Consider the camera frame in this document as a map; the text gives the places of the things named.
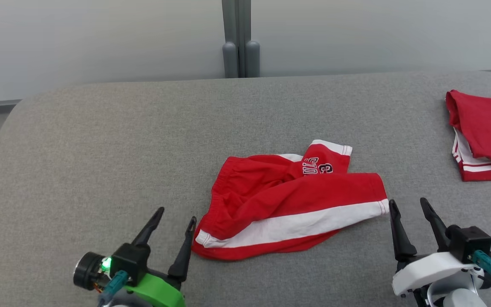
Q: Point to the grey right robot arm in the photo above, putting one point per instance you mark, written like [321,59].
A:
[454,298]

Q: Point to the red shorts with white stripe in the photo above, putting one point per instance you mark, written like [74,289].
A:
[271,200]

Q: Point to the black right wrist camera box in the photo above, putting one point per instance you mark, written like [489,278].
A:
[469,243]

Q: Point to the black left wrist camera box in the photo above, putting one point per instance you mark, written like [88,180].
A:
[130,262]

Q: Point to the grey metal frame post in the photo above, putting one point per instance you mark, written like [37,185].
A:
[240,38]

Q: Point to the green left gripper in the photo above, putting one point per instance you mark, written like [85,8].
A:
[160,294]

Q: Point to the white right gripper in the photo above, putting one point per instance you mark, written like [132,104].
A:
[428,270]

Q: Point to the red basketball jersey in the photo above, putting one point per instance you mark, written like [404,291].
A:
[488,128]

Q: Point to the black round left wrist knob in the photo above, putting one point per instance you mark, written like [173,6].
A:
[87,270]

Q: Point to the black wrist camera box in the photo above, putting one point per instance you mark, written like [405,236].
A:
[469,243]
[130,262]

